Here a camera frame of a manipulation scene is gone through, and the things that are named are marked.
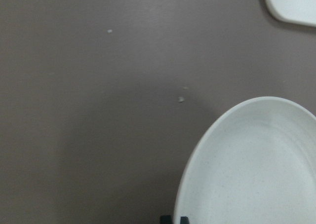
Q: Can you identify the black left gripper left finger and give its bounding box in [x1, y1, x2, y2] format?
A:
[160, 215, 172, 224]

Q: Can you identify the cream rabbit tray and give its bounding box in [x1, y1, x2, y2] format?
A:
[265, 0, 316, 27]

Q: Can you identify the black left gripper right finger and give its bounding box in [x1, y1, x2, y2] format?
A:
[180, 217, 189, 224]

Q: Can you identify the round white plate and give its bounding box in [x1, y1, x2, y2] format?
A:
[173, 97, 316, 224]

